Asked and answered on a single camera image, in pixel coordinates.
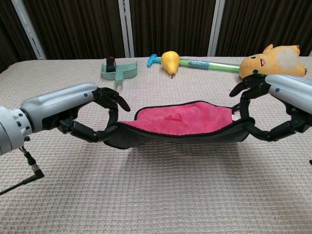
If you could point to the black toy with red cap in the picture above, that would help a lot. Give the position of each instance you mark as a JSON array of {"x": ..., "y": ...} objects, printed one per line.
[{"x": 111, "y": 65}]

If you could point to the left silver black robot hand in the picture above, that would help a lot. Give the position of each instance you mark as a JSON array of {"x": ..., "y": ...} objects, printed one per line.
[{"x": 56, "y": 104}]

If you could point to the yellow plush toy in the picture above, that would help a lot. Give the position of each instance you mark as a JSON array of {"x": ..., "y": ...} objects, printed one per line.
[{"x": 268, "y": 63}]

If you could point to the green and blue toy pump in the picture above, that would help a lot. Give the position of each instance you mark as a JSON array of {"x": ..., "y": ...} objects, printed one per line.
[{"x": 200, "y": 64}]

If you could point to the yellow pear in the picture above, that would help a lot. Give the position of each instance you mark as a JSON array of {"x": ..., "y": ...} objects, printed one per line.
[{"x": 170, "y": 62}]

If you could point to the white metal frame post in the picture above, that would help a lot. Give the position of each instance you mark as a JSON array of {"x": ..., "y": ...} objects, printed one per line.
[
  {"x": 215, "y": 29},
  {"x": 29, "y": 31},
  {"x": 126, "y": 31}
]

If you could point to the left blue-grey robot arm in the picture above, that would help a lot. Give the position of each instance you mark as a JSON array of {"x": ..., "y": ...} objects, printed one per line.
[{"x": 9, "y": 131}]

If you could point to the beige woven tablecloth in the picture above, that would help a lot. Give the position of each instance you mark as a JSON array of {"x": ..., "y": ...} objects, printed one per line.
[{"x": 156, "y": 190}]

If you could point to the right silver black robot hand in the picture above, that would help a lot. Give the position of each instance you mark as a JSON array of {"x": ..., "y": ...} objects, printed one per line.
[{"x": 287, "y": 85}]

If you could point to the pink and grey cloth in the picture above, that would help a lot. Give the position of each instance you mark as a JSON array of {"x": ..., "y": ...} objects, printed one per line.
[{"x": 182, "y": 117}]

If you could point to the teal plastic dustpan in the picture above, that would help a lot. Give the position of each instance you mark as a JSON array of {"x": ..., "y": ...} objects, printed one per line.
[{"x": 129, "y": 72}]

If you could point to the dark brown curtain panel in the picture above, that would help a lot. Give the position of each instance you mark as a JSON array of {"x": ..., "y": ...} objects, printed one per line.
[
  {"x": 256, "y": 24},
  {"x": 9, "y": 36},
  {"x": 78, "y": 29},
  {"x": 170, "y": 24}
]

